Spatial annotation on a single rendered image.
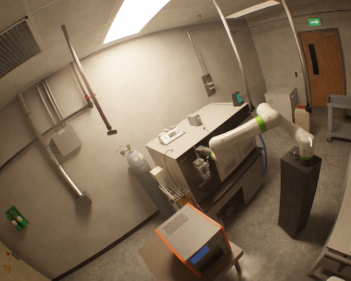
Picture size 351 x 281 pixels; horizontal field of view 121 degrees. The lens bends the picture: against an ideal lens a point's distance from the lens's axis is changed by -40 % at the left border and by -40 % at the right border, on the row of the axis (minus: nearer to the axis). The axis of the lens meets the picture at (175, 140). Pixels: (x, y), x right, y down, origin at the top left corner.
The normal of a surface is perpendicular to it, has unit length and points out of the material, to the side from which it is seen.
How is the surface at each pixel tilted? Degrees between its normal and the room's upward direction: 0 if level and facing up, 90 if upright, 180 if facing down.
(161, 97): 90
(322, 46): 90
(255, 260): 0
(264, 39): 90
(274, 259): 0
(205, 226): 0
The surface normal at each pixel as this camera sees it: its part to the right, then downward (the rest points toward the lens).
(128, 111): 0.54, 0.15
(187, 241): -0.37, -0.84
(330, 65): -0.76, 0.52
